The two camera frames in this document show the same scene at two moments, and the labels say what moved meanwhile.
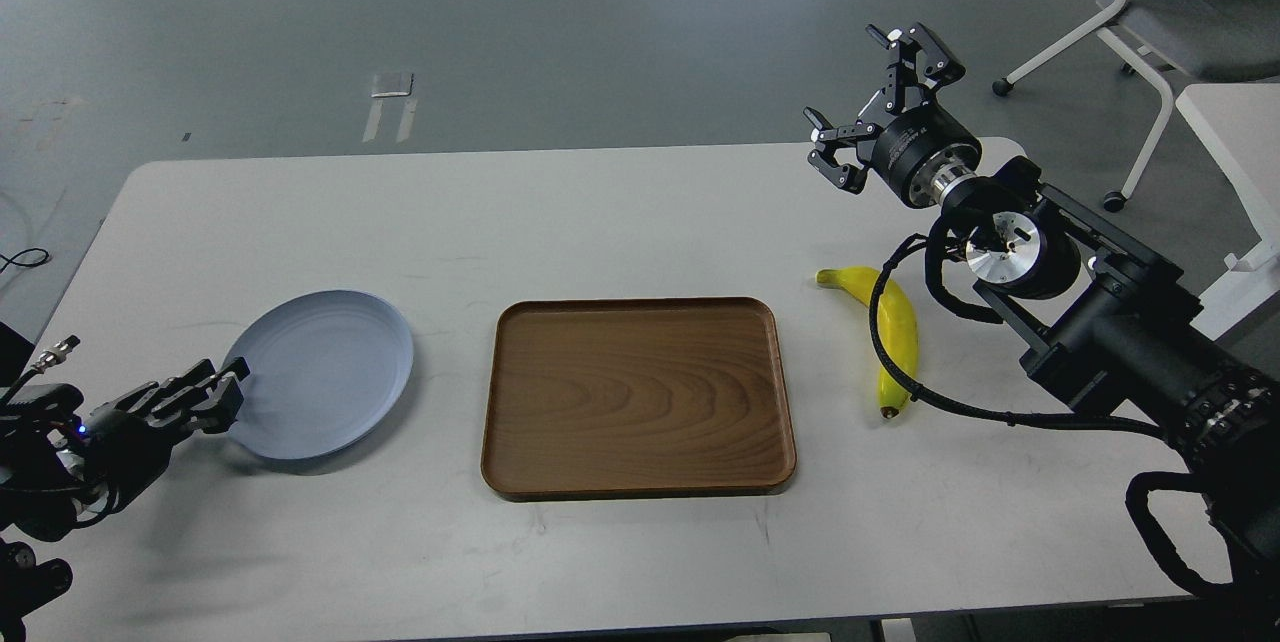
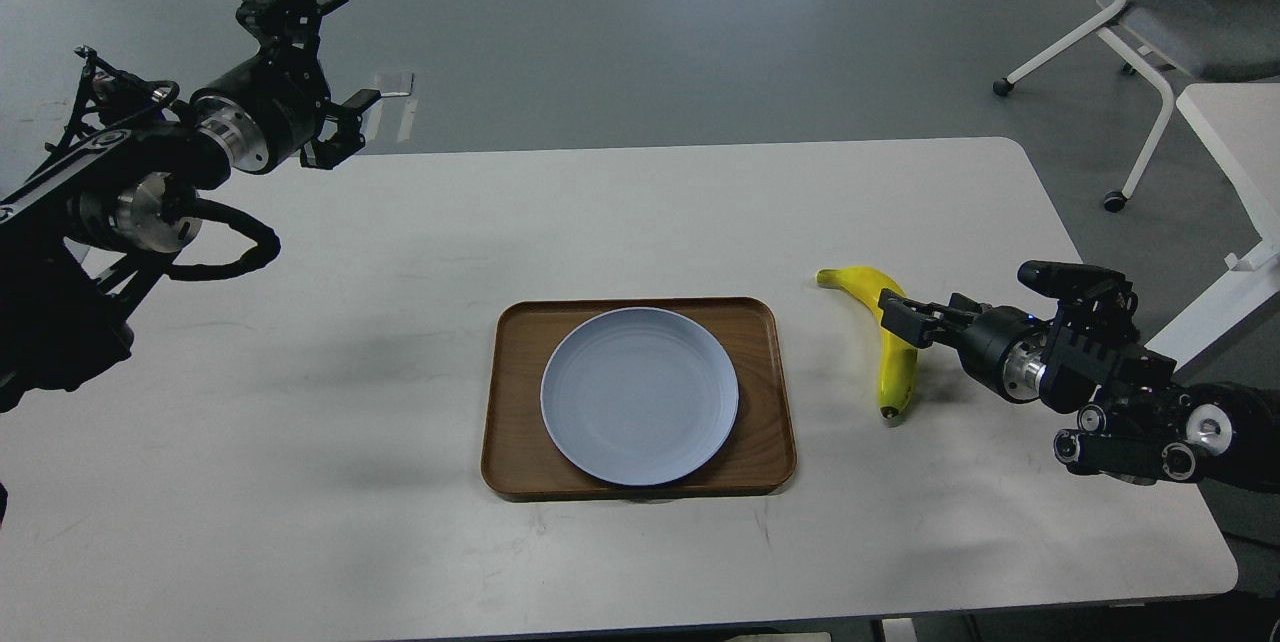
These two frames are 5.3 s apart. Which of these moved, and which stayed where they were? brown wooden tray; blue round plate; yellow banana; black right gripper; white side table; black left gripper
Moved: blue round plate; black left gripper; black right gripper
Stayed: brown wooden tray; yellow banana; white side table
